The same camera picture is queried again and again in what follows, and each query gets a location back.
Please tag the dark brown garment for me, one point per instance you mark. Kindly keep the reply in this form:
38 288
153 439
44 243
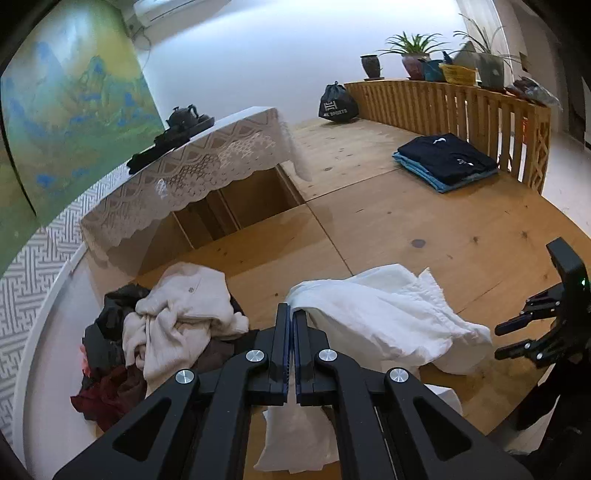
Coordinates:
217 353

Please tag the black tabletop item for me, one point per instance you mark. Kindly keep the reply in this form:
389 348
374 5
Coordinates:
145 159

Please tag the beige sweater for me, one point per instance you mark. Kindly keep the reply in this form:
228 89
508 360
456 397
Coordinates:
184 304

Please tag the plant in grey pot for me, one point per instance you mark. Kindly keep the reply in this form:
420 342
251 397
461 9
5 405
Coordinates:
491 69

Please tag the dark teapot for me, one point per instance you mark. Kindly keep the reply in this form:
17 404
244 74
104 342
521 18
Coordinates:
181 117

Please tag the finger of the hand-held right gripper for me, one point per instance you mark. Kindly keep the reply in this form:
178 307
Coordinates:
512 350
512 324

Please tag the dark red garment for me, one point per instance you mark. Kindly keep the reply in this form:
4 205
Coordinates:
101 399

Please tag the spider plant in pink pot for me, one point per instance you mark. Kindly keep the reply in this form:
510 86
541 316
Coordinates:
412 64

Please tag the yellow basket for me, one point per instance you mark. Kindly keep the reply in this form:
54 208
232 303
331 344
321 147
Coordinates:
458 74

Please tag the folded navy shirt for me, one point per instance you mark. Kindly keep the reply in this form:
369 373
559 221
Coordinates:
448 159

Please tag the white air conditioner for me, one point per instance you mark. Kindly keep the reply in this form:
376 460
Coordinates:
171 9

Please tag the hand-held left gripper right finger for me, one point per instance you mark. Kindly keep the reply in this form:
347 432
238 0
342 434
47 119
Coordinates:
299 355

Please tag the clear bag of dark items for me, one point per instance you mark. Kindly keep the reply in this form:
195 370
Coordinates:
531 90

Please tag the dark tea tray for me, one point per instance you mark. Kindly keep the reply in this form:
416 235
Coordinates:
184 134

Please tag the person's black pants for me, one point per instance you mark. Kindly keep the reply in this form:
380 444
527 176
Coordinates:
563 415

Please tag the landscape wall painting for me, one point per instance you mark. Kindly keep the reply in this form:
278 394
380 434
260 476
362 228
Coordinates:
69 115

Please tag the teal pot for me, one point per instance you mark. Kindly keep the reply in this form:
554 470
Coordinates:
433 71

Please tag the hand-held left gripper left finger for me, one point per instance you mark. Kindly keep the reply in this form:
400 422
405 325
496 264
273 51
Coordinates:
285 350

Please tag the wooden slatted railing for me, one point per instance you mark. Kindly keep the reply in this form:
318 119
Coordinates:
434 104

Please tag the white shirt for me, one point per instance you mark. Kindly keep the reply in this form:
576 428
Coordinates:
392 314

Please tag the dark brown plant pot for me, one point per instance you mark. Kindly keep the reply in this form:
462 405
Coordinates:
371 67

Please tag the black garment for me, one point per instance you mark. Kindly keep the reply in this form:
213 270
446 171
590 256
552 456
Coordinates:
111 323

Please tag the white lace tablecloth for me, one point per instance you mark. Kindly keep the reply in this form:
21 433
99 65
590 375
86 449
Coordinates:
184 170

